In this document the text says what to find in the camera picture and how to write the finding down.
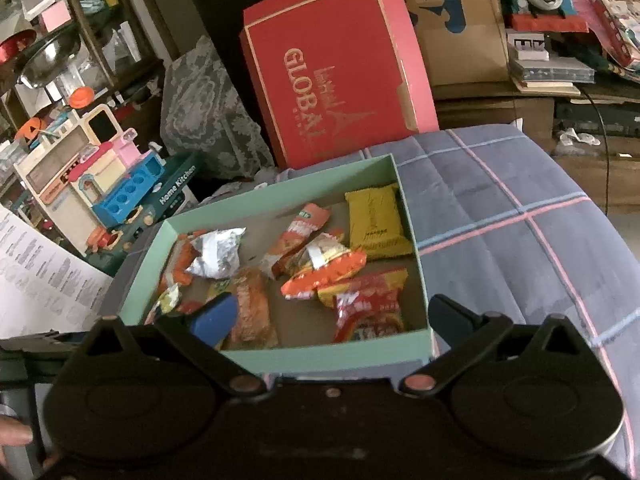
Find stack of books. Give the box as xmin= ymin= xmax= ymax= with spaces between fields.
xmin=506 ymin=27 xmax=597 ymax=95

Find orange toy lid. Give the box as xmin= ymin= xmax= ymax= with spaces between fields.
xmin=70 ymin=86 xmax=96 ymax=110

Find black media player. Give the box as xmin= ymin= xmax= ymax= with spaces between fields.
xmin=555 ymin=100 xmax=640 ymax=139

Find blue toy rack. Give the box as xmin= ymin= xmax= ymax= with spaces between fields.
xmin=91 ymin=152 xmax=167 ymax=227

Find red cardboard box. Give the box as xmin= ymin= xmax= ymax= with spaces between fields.
xmin=239 ymin=0 xmax=440 ymax=171

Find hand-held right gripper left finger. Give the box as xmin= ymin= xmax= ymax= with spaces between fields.
xmin=75 ymin=292 xmax=267 ymax=396

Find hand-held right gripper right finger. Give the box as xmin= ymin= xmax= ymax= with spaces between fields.
xmin=400 ymin=294 xmax=596 ymax=395

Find white crumpled wrapper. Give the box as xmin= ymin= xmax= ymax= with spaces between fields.
xmin=557 ymin=127 xmax=602 ymax=149

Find pink printed toy box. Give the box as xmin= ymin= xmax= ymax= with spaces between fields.
xmin=575 ymin=0 xmax=640 ymax=72

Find cream toy kitchen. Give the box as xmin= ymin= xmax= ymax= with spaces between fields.
xmin=12 ymin=104 xmax=127 ymax=256

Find white instruction sheet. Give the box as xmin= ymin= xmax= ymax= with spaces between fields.
xmin=0 ymin=205 xmax=115 ymax=339

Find silver foil snack packet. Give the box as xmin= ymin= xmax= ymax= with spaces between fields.
xmin=184 ymin=227 xmax=247 ymax=281

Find teal cardboard box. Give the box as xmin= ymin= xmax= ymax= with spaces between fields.
xmin=117 ymin=154 xmax=436 ymax=376

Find orange snack packet with white band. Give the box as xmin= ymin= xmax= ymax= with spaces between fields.
xmin=280 ymin=229 xmax=368 ymax=302

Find long orange cake packet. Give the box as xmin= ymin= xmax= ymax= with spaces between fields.
xmin=220 ymin=266 xmax=280 ymax=352

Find cardboard box with bear print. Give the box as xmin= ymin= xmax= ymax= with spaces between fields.
xmin=400 ymin=0 xmax=512 ymax=87

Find plaid blue blanket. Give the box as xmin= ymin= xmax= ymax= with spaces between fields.
xmin=102 ymin=125 xmax=640 ymax=476

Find person's left hand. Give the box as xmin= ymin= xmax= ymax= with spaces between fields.
xmin=0 ymin=416 xmax=33 ymax=448

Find metal bowl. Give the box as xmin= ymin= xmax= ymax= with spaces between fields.
xmin=17 ymin=25 xmax=84 ymax=89

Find glass display shelf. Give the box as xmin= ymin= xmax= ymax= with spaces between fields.
xmin=0 ymin=0 xmax=187 ymax=126

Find wooden cabinet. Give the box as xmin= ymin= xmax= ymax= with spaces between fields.
xmin=432 ymin=80 xmax=640 ymax=214

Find teal toy kitchen box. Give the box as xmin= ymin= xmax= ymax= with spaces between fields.
xmin=82 ymin=152 xmax=206 ymax=273

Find black power cable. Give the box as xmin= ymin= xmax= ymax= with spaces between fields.
xmin=580 ymin=87 xmax=612 ymax=213

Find orange striped snack packet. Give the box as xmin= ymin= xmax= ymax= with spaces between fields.
xmin=157 ymin=231 xmax=201 ymax=293

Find grey patterned cushion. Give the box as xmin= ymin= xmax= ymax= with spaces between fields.
xmin=160 ymin=35 xmax=277 ymax=182

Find red yellow snack packet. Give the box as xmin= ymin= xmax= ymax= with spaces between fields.
xmin=317 ymin=267 xmax=410 ymax=345

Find small yellow green packet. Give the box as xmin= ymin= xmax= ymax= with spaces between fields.
xmin=145 ymin=284 xmax=182 ymax=326

